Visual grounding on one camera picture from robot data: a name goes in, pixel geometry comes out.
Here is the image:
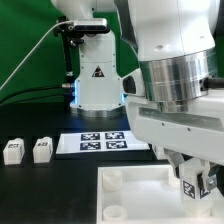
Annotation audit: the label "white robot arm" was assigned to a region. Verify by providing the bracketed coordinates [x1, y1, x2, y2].
[112, 0, 224, 191]

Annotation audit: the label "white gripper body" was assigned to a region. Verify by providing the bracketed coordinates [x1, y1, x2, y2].
[122, 69, 224, 165]

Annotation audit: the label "black cables on table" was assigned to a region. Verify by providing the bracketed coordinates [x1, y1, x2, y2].
[0, 83, 76, 107]

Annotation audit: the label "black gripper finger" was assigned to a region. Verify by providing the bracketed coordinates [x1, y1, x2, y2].
[197, 160, 220, 191]
[164, 149, 185, 178]

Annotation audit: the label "white camera cable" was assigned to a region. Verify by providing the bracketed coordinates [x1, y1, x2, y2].
[0, 20, 73, 92]

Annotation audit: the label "white square tabletop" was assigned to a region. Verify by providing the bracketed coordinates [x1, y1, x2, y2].
[96, 165, 224, 224]

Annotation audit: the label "white board with tags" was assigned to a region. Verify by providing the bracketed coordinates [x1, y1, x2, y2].
[56, 131, 149, 155]

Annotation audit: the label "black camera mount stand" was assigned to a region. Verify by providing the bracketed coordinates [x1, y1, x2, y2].
[53, 16, 84, 86]

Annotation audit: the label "silver camera on mount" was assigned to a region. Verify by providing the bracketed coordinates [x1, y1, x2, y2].
[72, 18, 109, 33]

